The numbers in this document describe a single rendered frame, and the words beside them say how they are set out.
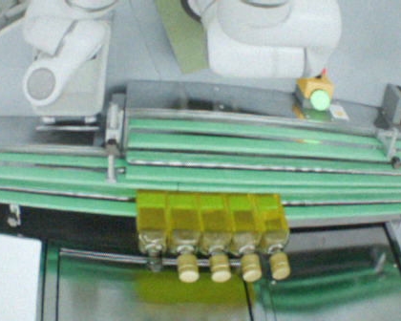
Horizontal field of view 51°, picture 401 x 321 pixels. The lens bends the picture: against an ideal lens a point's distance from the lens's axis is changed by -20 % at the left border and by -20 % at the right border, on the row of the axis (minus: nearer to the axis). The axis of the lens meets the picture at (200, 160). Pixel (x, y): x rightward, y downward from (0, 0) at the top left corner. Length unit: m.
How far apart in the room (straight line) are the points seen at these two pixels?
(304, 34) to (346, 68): 0.62
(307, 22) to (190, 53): 0.46
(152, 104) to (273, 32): 0.50
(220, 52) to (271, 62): 0.07
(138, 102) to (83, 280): 0.39
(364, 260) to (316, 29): 0.80
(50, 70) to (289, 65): 0.33
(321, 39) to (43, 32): 0.38
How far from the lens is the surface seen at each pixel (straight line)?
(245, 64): 0.64
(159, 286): 1.01
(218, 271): 0.87
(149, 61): 1.07
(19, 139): 1.08
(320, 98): 1.06
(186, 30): 0.95
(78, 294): 0.98
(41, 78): 0.68
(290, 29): 0.55
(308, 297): 1.10
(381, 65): 1.21
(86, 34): 0.67
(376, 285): 1.20
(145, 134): 0.94
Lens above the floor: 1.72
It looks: 53 degrees down
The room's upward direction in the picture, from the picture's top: 170 degrees clockwise
